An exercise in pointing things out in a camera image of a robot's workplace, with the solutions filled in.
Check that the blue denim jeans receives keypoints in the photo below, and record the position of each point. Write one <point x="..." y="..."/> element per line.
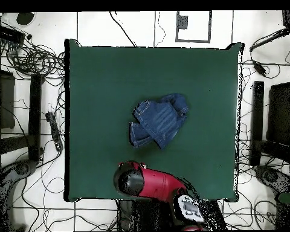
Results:
<point x="159" y="120"/>

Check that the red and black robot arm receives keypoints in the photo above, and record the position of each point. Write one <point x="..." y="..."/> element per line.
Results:
<point x="159" y="183"/>

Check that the dark green table cloth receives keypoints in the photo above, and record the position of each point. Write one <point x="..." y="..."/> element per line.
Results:
<point x="99" y="96"/>

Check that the black power strip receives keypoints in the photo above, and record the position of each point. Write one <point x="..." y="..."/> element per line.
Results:
<point x="54" y="130"/>

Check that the grey stand foot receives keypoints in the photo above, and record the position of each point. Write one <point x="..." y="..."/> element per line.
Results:
<point x="270" y="177"/>
<point x="21" y="168"/>

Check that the black power adapter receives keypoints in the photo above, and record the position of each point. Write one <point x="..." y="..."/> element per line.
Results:
<point x="259" y="68"/>

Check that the black rod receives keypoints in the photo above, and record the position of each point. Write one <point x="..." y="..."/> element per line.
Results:
<point x="270" y="38"/>

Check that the dark oval object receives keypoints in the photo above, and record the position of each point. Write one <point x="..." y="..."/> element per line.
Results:
<point x="25" y="18"/>

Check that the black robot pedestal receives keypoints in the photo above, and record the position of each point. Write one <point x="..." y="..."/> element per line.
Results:
<point x="140" y="215"/>

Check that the black metal frame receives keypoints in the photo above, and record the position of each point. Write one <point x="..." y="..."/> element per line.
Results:
<point x="35" y="108"/>
<point x="257" y="108"/>

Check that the black network switch box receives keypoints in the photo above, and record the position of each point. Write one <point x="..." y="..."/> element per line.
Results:
<point x="8" y="33"/>

